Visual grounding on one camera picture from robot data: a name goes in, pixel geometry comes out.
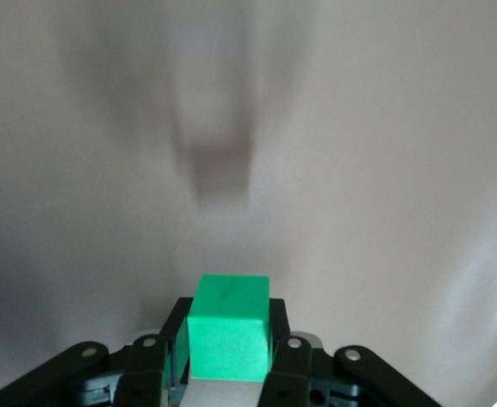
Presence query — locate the green cube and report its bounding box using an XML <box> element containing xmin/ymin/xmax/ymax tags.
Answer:
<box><xmin>174</xmin><ymin>274</ymin><xmax>274</xmax><ymax>383</ymax></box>

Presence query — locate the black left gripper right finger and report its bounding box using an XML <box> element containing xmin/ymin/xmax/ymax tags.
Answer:
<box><xmin>261</xmin><ymin>298</ymin><xmax>444</xmax><ymax>407</ymax></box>

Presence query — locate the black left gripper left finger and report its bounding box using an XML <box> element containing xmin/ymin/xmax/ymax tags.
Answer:
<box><xmin>0</xmin><ymin>296</ymin><xmax>195</xmax><ymax>407</ymax></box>

